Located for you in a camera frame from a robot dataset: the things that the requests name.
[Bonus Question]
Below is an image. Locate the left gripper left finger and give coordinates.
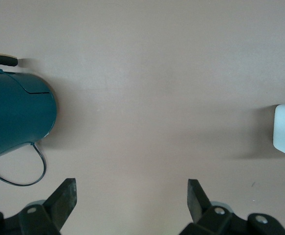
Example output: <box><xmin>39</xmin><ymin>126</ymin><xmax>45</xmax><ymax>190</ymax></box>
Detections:
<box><xmin>18</xmin><ymin>178</ymin><xmax>78</xmax><ymax>235</ymax></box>

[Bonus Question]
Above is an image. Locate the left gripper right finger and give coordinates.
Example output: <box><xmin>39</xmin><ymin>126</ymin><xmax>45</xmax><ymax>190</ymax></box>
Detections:
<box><xmin>180</xmin><ymin>179</ymin><xmax>233</xmax><ymax>235</ymax></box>

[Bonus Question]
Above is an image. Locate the dark teal round bin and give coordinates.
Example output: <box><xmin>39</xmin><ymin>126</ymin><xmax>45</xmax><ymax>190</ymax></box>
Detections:
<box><xmin>0</xmin><ymin>53</ymin><xmax>58</xmax><ymax>162</ymax></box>

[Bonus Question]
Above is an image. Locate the brown paper table cover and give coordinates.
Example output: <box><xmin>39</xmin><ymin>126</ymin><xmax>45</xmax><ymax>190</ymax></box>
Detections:
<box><xmin>0</xmin><ymin>0</ymin><xmax>285</xmax><ymax>235</ymax></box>

